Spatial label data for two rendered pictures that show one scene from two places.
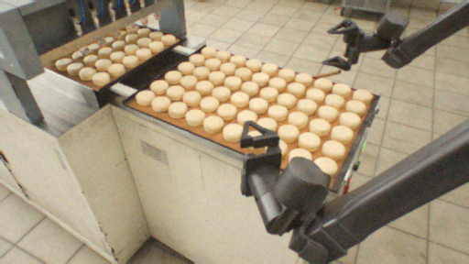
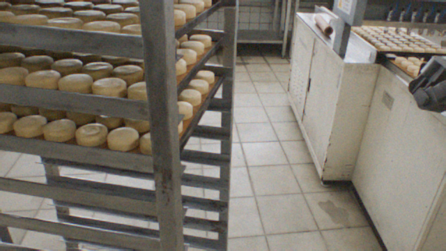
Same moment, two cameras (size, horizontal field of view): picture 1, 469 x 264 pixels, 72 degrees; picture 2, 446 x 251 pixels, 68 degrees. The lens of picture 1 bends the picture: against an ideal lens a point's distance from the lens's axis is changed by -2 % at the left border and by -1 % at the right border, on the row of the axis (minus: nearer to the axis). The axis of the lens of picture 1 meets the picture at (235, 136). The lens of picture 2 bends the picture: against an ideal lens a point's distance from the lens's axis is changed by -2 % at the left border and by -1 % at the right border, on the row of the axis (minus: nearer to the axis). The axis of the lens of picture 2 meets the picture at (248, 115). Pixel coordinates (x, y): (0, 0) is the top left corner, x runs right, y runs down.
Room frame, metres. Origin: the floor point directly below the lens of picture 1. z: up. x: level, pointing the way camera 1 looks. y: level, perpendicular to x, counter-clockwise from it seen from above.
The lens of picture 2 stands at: (-0.70, -0.53, 1.36)
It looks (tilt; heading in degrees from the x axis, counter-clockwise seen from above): 28 degrees down; 53
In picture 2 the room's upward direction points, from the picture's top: 4 degrees clockwise
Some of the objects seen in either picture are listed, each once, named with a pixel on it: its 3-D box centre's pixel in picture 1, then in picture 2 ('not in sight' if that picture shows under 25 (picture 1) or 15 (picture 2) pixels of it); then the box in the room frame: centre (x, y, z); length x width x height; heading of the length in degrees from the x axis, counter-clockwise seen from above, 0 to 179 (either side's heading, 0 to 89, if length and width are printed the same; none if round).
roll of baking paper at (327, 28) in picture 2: not in sight; (323, 24); (1.11, 1.08, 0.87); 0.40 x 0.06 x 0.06; 54
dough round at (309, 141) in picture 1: (309, 141); not in sight; (0.56, -0.17, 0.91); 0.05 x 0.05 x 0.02
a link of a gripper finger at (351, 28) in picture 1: (342, 35); not in sight; (0.90, -0.31, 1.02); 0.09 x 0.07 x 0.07; 104
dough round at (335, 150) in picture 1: (333, 150); not in sight; (0.53, -0.22, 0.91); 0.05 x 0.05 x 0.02
